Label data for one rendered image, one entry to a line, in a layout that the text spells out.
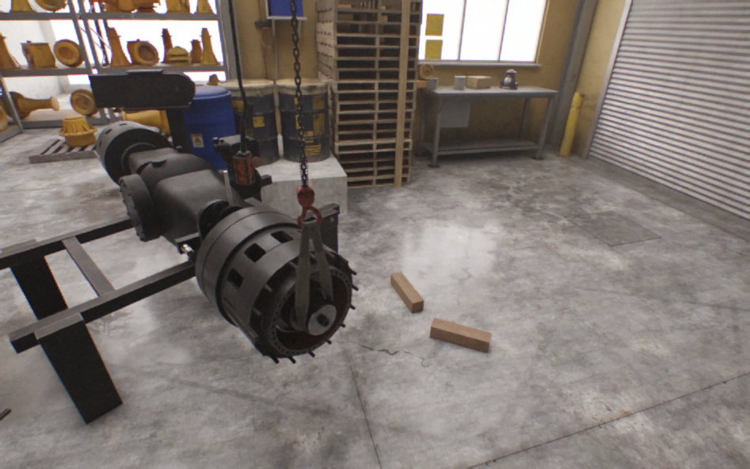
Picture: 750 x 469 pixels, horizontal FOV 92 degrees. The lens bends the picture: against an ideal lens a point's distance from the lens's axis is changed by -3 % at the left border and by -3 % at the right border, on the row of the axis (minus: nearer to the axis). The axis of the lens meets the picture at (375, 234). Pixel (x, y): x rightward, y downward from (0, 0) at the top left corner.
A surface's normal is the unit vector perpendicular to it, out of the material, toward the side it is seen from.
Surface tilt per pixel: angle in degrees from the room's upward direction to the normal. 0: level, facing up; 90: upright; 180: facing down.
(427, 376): 0
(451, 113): 90
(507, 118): 90
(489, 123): 90
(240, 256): 38
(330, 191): 90
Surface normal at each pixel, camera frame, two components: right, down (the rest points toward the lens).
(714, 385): 0.03, -0.87
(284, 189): 0.29, 0.47
